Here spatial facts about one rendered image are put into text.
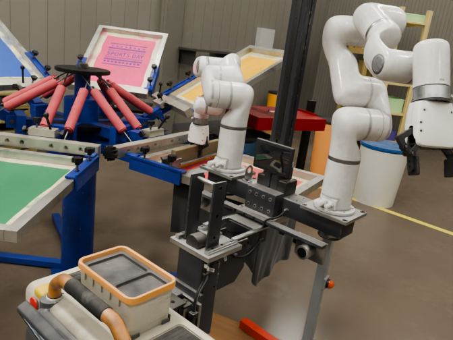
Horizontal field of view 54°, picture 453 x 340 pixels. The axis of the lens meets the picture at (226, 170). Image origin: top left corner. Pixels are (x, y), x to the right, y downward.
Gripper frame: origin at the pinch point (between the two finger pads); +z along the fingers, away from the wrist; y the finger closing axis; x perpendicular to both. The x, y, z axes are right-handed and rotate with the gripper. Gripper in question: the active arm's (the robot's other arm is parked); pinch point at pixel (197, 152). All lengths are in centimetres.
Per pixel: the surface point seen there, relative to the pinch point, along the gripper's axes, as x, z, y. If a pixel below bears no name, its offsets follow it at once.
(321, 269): -15, 30, 78
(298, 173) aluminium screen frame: 25, 4, 47
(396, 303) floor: 113, 102, 103
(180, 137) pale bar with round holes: 14.7, -0.9, -21.2
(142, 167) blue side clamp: -30.7, 4.5, -9.3
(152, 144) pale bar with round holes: -9.8, -0.6, -21.2
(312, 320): -15, 55, 79
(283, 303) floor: 58, 102, 41
